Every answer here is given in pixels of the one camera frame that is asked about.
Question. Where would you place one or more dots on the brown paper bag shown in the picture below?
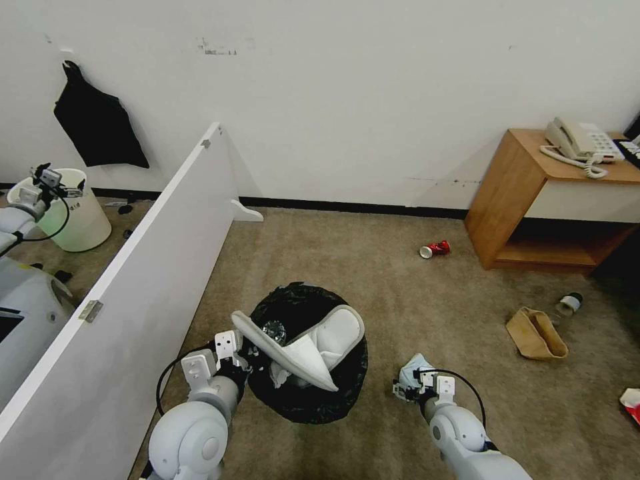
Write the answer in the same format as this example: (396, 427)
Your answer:
(530, 335)

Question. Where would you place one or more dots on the neighbouring robot white arm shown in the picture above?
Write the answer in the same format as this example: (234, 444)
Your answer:
(20, 215)

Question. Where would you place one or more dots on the clear plastic bottle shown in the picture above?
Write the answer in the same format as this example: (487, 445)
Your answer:
(569, 304)

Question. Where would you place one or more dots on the crumpled white tissue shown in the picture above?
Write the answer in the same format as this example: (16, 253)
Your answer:
(280, 374)

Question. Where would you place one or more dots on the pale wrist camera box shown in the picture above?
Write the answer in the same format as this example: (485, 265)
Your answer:
(228, 345)
(426, 380)

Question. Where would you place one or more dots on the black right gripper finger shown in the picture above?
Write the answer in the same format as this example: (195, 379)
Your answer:
(418, 376)
(400, 391)

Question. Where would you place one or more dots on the white partition board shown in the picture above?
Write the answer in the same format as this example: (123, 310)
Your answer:
(150, 280)

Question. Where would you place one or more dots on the neighbouring robot grey shell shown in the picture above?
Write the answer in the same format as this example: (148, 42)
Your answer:
(25, 320)

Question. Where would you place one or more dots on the black button panel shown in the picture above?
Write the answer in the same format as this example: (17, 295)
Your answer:
(631, 150)

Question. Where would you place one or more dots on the crushed red drink can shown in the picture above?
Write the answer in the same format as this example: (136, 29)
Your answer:
(436, 248)

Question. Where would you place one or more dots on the clear plastic cup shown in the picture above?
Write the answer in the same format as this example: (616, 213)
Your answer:
(273, 331)

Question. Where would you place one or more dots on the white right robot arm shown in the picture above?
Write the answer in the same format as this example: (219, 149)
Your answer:
(465, 440)

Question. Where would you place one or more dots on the trash bin with black bag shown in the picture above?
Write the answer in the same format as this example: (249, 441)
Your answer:
(350, 390)

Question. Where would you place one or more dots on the silver metal hinge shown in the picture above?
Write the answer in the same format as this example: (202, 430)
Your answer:
(91, 311)

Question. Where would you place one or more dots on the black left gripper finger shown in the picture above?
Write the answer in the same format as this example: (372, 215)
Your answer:
(251, 350)
(256, 368)

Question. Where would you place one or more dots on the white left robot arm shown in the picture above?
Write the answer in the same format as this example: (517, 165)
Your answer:
(190, 440)

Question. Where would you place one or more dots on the white plastic waste bin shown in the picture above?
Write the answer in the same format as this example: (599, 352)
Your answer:
(85, 225)

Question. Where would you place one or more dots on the neighbouring robot gripper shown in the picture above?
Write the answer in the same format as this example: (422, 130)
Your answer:
(52, 182)

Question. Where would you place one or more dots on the black plastic bag on wall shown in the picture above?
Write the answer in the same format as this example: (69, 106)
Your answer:
(97, 130)

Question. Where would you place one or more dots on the red and white wrapper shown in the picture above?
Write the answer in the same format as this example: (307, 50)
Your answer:
(632, 405)

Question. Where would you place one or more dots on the small black floor scrap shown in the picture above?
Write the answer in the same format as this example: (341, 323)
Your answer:
(63, 275)
(125, 209)

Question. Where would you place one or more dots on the white slipper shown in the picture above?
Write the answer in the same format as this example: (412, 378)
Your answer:
(280, 350)
(340, 330)

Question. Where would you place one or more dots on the blue face mask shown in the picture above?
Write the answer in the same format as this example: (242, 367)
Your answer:
(412, 364)

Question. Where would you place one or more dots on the wooden nightstand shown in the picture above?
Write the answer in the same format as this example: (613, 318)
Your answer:
(505, 200)

